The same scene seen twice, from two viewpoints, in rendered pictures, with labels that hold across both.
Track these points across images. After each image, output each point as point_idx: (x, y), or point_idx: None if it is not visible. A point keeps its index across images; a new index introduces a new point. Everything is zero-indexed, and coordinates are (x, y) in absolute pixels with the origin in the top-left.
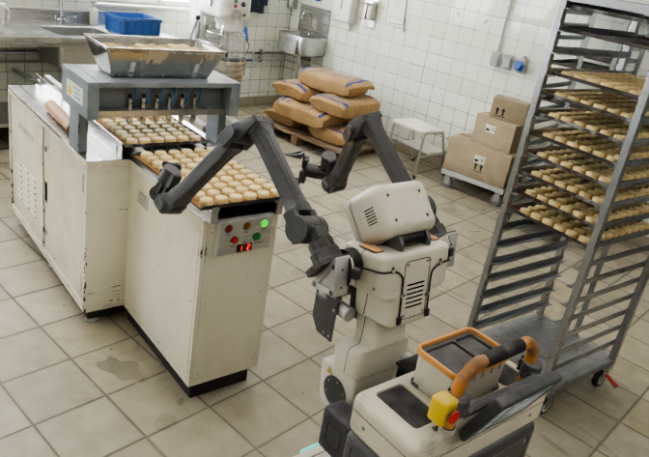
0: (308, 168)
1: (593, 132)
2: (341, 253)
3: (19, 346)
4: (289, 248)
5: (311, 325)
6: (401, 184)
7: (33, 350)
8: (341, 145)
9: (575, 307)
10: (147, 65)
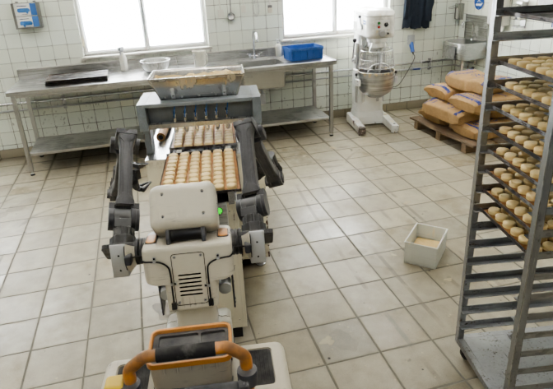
0: (259, 166)
1: (528, 126)
2: (128, 242)
3: (119, 284)
4: (363, 231)
5: (332, 299)
6: (184, 184)
7: (124, 289)
8: (476, 139)
9: (522, 323)
10: (183, 89)
